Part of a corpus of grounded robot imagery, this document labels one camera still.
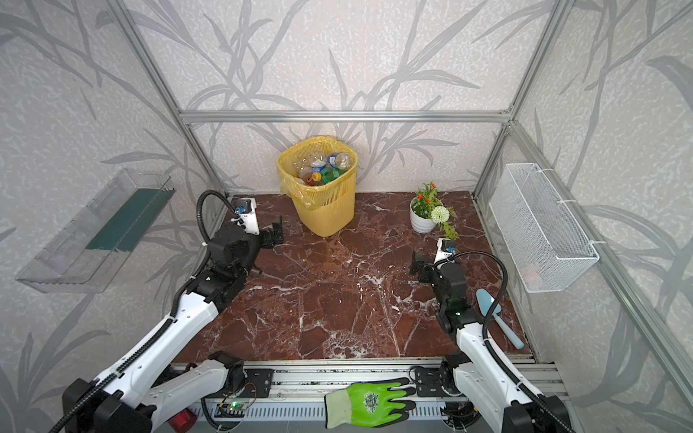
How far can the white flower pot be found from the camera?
3.29ft

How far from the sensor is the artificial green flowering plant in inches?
37.7

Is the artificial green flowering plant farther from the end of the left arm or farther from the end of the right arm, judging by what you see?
the end of the left arm
